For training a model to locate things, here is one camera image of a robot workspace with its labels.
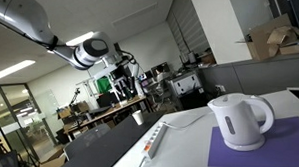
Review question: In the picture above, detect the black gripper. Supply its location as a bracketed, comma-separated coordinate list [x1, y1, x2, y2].
[110, 63, 137, 100]

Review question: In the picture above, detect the green cloth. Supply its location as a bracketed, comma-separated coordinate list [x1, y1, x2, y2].
[94, 76, 114, 95]

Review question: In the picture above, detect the white paper cup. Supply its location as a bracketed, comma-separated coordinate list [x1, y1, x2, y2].
[131, 109, 146, 126]

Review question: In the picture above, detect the wooden table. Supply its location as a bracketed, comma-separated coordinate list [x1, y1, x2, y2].
[62, 93, 148, 145]

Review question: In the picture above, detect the seated person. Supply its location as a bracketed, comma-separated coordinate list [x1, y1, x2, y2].
[155, 64, 171, 84]

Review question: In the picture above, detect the grey white cabinet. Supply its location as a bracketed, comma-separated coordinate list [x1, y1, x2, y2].
[168, 71, 205, 98]

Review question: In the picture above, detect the grey office chair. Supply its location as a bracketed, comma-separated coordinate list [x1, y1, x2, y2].
[63, 122, 112, 164]

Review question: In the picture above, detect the white electric kettle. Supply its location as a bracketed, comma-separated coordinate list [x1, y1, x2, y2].
[205, 92, 277, 153]

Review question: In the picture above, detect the open cardboard box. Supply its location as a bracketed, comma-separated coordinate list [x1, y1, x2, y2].
[234, 11, 299, 64]

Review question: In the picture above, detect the purple mat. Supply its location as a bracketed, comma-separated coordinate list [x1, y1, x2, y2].
[207, 113, 299, 167]

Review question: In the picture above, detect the white kettle cord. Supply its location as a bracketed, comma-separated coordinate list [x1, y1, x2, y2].
[160, 109, 215, 132]

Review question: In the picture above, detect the white power strip cord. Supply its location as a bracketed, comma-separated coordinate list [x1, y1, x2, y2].
[135, 155, 149, 167]

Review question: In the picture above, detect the black camera tripod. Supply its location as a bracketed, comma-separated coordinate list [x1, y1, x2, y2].
[0, 109, 42, 167]

